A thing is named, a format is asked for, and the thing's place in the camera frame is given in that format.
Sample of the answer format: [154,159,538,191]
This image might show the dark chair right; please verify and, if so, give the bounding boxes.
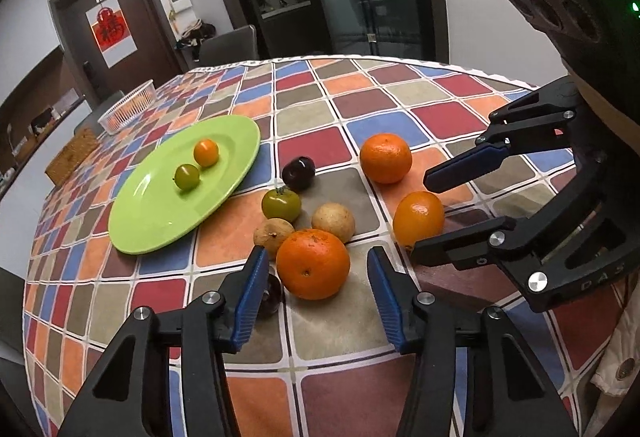
[198,24,259,67]

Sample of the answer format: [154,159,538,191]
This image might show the white plastic fruit basket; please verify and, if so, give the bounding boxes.
[98,80,156,136]

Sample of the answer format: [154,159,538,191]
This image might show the dark wooden door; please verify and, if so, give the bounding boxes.
[50,0,186,107]

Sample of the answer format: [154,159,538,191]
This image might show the green tomato front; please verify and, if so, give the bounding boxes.
[174,164,201,192]

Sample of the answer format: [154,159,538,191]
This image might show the dark plum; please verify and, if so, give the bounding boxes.
[258,273,283,319]
[281,156,316,192]

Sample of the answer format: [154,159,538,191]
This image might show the dark chair far end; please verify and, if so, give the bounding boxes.
[74,90,125,137]

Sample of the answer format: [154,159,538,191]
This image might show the white wall intercom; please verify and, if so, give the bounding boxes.
[169,0,192,14]

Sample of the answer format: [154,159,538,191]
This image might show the red fu poster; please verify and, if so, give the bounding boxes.
[86,0,138,69]

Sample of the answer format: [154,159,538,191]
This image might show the large orange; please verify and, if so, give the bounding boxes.
[276,229,350,301]
[359,133,412,185]

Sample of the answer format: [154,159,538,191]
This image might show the bags on far chair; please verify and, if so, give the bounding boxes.
[175,19,217,62]

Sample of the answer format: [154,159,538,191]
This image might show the checkered colourful tablecloth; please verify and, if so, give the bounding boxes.
[22,54,601,437]

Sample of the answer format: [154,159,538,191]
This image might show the small orange mandarin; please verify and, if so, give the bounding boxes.
[193,138,219,168]
[393,191,445,249]

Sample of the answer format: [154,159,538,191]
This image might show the brown round fruit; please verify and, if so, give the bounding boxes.
[311,202,356,243]
[253,218,295,261]

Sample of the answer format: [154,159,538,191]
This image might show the green plate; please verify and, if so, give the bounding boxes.
[108,116,260,255]

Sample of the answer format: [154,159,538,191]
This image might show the dark plum back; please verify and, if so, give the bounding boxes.
[281,156,316,192]

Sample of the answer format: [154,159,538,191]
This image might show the small orange mandarin back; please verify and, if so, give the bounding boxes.
[193,138,219,168]

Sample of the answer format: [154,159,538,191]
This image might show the woven wicker box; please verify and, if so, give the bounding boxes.
[44,127,100,188]

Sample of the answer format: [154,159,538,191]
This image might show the green tomato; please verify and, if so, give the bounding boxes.
[174,164,201,192]
[262,186,302,223]

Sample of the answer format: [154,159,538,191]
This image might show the small orange mandarin front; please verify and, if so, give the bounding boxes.
[393,191,445,249]

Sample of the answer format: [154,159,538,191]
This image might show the green tomato back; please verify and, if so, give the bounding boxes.
[262,186,302,223]

